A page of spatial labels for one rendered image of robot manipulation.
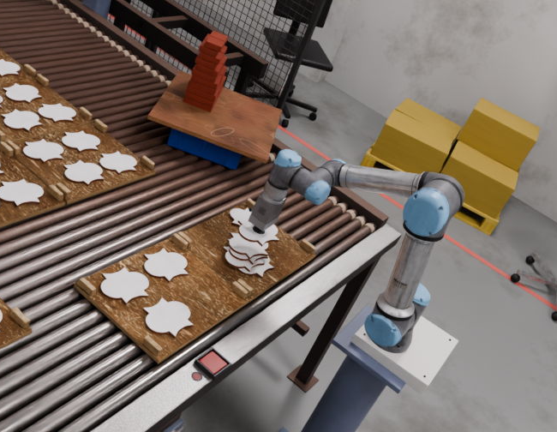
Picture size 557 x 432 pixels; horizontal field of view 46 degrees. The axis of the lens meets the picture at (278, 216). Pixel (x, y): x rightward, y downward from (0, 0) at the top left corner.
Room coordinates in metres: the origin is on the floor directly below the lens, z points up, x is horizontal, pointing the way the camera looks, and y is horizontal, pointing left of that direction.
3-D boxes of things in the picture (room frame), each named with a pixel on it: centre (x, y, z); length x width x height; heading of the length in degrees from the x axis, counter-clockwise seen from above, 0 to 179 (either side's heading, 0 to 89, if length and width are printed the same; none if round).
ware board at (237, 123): (2.52, 0.40, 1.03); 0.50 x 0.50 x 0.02; 6
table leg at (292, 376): (2.31, -0.43, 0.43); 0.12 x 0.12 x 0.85; 67
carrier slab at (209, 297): (1.48, 0.22, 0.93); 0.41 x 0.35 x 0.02; 157
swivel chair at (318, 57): (5.11, 0.41, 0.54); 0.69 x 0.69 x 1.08
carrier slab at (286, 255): (1.86, 0.06, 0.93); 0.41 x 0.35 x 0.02; 157
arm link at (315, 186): (1.76, -0.06, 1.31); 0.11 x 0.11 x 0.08; 68
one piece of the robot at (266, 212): (1.79, 0.05, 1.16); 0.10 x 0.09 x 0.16; 71
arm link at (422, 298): (1.73, -0.49, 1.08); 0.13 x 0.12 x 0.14; 158
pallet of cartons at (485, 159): (4.97, -1.05, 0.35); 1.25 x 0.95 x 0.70; 69
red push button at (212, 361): (1.30, 0.00, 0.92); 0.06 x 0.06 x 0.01; 67
